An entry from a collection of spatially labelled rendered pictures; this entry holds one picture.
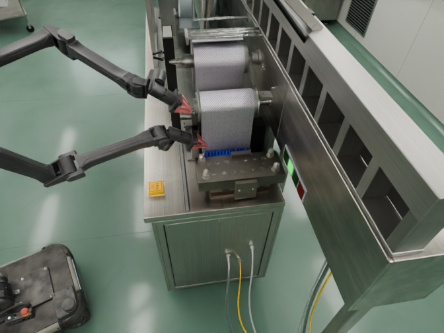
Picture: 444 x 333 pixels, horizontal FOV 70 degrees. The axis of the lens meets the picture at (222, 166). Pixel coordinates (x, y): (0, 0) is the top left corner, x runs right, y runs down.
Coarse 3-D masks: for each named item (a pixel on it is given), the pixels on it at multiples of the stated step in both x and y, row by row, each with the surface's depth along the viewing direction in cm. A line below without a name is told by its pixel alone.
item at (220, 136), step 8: (208, 128) 142; (216, 128) 143; (224, 128) 143; (232, 128) 144; (240, 128) 145; (248, 128) 146; (208, 136) 145; (216, 136) 146; (224, 136) 147; (232, 136) 148; (240, 136) 148; (248, 136) 149; (208, 144) 149; (216, 144) 150; (224, 144) 150; (232, 144) 151; (240, 144) 152; (248, 144) 153
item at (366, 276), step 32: (256, 64) 161; (288, 96) 121; (288, 128) 124; (320, 160) 98; (320, 192) 101; (352, 192) 83; (320, 224) 103; (352, 224) 83; (352, 256) 85; (384, 256) 71; (416, 256) 70; (352, 288) 87; (384, 288) 81; (416, 288) 85
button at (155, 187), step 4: (160, 180) 152; (148, 184) 150; (152, 184) 150; (156, 184) 150; (160, 184) 150; (148, 188) 149; (152, 188) 148; (156, 188) 148; (160, 188) 149; (148, 192) 147; (152, 192) 147; (156, 192) 147; (160, 192) 148
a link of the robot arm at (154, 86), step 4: (152, 80) 128; (156, 80) 129; (152, 84) 127; (156, 84) 126; (160, 84) 130; (152, 88) 125; (156, 88) 126; (160, 88) 127; (164, 88) 128; (148, 92) 128; (152, 92) 126; (156, 92) 126; (160, 92) 127; (156, 96) 128; (160, 96) 128
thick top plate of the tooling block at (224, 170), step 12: (216, 156) 150; (228, 156) 150; (252, 156) 150; (264, 156) 150; (276, 156) 151; (204, 168) 144; (216, 168) 144; (228, 168) 144; (240, 168) 144; (252, 168) 145; (264, 168) 145; (204, 180) 139; (216, 180) 139; (228, 180) 140; (264, 180) 144; (276, 180) 145
